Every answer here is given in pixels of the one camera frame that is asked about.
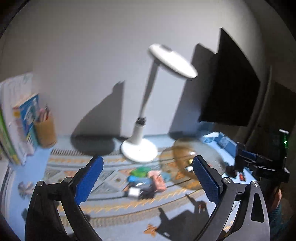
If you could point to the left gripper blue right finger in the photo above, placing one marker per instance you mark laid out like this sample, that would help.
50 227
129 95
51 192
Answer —
209 178

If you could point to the black toy car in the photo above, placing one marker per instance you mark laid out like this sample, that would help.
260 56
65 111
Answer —
140 192

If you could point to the green toy piece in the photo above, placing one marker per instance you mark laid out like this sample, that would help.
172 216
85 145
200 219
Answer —
140 172

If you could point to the brown pencil holder cup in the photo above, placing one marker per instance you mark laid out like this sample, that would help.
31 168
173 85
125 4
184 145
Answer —
45 132

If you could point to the patterned table mat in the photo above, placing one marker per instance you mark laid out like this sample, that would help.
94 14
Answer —
158 200

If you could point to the blue rectangular box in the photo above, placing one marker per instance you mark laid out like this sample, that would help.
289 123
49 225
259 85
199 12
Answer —
142 180

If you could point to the stack of books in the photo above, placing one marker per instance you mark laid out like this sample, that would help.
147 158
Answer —
19 109

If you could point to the right hand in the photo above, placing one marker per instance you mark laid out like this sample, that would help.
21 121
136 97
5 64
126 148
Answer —
276 201

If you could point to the blue white tissue box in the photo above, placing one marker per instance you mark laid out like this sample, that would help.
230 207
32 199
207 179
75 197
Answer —
222 141

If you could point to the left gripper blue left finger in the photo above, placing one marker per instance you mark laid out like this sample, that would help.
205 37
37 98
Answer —
85 179

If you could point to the amber ribbed glass bowl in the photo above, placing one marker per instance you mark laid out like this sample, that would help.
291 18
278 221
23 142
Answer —
192 159

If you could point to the orange black batteries pack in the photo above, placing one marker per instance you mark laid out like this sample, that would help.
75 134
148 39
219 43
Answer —
242 177

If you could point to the black monitor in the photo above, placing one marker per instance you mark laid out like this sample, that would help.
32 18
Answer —
234 87

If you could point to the pink eraser block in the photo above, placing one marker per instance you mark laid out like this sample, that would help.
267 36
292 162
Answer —
157 180

